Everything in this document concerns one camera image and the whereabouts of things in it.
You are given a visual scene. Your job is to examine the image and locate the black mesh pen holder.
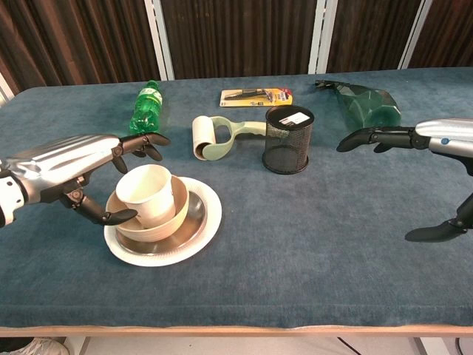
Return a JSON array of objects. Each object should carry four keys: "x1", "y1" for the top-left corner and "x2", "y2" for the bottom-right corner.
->
[{"x1": 262, "y1": 105, "x2": 315, "y2": 174}]

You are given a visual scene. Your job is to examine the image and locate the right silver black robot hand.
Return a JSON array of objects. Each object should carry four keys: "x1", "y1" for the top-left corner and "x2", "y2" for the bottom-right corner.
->
[{"x1": 336, "y1": 118, "x2": 473, "y2": 243}]

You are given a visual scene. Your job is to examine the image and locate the white metal post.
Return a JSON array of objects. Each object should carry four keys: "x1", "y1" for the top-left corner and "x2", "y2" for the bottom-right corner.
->
[
  {"x1": 400, "y1": 0, "x2": 434, "y2": 70},
  {"x1": 0, "y1": 72, "x2": 16, "y2": 109},
  {"x1": 307, "y1": 0, "x2": 338, "y2": 75},
  {"x1": 145, "y1": 0, "x2": 175, "y2": 81}
]

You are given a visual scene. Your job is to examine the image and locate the stainless steel plate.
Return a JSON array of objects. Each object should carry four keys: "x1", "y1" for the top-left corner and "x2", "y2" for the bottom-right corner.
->
[{"x1": 117, "y1": 190, "x2": 208, "y2": 255}]

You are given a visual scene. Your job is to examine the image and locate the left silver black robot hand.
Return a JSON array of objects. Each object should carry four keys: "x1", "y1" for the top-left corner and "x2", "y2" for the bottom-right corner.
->
[{"x1": 0, "y1": 133, "x2": 171, "y2": 227}]

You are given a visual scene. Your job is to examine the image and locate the pale green lint roller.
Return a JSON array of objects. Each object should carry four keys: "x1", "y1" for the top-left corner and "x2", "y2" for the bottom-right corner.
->
[{"x1": 191, "y1": 115, "x2": 268, "y2": 163}]

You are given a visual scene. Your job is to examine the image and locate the yellow packaged utility knife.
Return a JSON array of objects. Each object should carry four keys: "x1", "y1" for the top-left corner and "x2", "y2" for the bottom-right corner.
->
[{"x1": 220, "y1": 87, "x2": 296, "y2": 109}]

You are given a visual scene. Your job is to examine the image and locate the white paper plate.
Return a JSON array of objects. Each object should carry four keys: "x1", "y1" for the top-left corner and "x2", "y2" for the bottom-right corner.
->
[{"x1": 103, "y1": 176, "x2": 223, "y2": 267}]

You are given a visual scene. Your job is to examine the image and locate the white paper cup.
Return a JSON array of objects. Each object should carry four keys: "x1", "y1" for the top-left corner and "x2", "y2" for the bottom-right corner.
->
[{"x1": 115, "y1": 164, "x2": 177, "y2": 229}]

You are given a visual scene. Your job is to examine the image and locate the grey table leg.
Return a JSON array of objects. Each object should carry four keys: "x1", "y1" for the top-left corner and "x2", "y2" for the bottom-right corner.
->
[
  {"x1": 66, "y1": 336, "x2": 92, "y2": 355},
  {"x1": 413, "y1": 336, "x2": 449, "y2": 355}
]

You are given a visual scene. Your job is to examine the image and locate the beige bowl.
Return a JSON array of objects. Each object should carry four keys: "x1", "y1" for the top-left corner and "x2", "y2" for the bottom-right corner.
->
[{"x1": 106, "y1": 176, "x2": 190, "y2": 241}]

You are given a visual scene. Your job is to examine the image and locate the blue table cloth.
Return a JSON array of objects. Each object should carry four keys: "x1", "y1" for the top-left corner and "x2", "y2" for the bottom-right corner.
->
[{"x1": 0, "y1": 67, "x2": 473, "y2": 330}]

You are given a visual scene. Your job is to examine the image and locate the green plastic soda bottle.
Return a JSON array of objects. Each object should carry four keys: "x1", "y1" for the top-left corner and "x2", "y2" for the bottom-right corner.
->
[{"x1": 128, "y1": 79, "x2": 164, "y2": 137}]

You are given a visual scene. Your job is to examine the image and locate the dark green spray bottle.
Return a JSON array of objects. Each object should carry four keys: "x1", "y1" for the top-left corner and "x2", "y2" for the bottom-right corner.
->
[{"x1": 314, "y1": 79, "x2": 402, "y2": 132}]

